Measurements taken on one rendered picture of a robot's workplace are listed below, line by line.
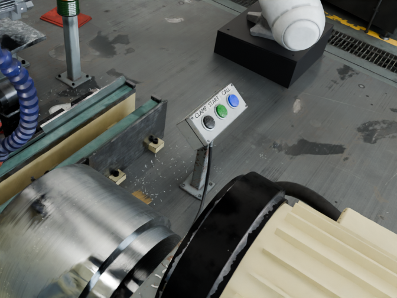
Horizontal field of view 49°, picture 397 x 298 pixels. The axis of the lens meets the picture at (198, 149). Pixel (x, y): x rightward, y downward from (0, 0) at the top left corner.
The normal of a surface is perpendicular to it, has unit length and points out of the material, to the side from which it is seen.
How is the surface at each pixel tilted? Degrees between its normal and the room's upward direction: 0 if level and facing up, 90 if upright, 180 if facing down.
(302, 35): 95
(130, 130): 90
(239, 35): 5
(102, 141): 0
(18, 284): 54
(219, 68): 0
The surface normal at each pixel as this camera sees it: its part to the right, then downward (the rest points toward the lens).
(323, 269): 0.09, -0.66
